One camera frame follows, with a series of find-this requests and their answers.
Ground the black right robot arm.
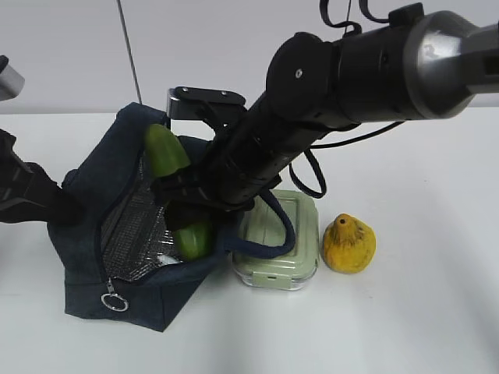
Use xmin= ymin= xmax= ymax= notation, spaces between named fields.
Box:
xmin=153 ymin=3 xmax=498 ymax=230

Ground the navy blue lunch bag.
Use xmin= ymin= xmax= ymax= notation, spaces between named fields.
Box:
xmin=48 ymin=103 xmax=274 ymax=331

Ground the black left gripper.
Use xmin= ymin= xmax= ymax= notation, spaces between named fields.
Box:
xmin=1 ymin=130 xmax=85 ymax=226

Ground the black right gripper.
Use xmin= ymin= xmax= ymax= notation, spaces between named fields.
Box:
xmin=150 ymin=128 xmax=304 ymax=230

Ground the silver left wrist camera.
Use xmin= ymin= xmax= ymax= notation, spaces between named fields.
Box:
xmin=0 ymin=55 xmax=25 ymax=101

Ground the green lidded glass container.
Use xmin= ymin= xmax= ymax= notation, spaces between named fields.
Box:
xmin=232 ymin=189 xmax=320 ymax=291

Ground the yellow pear-shaped fruit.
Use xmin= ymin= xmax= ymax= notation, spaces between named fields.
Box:
xmin=322 ymin=213 xmax=377 ymax=274

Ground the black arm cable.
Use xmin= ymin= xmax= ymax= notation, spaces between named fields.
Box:
xmin=288 ymin=120 xmax=406 ymax=199

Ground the green cucumber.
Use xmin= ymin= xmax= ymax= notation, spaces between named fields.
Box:
xmin=144 ymin=124 xmax=214 ymax=262

